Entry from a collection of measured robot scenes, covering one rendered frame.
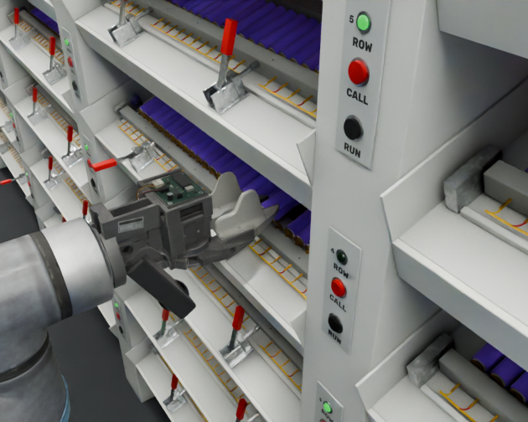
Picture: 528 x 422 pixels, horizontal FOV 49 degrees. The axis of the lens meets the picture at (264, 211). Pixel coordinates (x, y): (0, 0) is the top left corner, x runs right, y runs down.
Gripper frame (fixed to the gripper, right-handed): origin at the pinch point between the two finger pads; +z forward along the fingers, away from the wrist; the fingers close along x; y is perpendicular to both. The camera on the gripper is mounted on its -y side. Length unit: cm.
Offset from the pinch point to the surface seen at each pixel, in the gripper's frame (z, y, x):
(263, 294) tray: -4.1, -6.7, -6.0
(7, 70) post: -6, -18, 116
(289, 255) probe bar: -0.4, -2.8, -5.8
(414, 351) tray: 0.4, -2.1, -24.5
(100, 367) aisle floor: -11, -80, 62
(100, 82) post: -2.8, 1.6, 45.8
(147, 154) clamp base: -2.6, -4.6, 28.8
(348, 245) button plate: -5.0, 9.7, -20.0
